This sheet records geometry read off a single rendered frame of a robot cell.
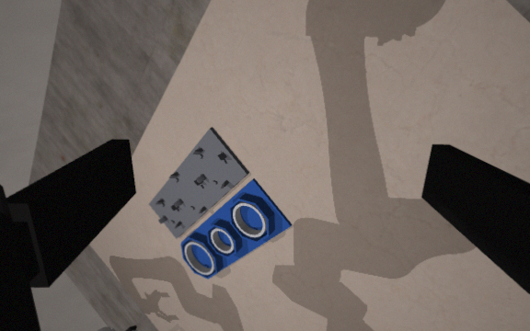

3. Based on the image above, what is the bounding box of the blue pallet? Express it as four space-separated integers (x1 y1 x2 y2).
181 178 292 279

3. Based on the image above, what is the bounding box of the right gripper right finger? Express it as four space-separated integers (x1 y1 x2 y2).
421 144 530 294

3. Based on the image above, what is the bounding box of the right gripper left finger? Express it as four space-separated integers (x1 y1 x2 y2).
0 139 136 331

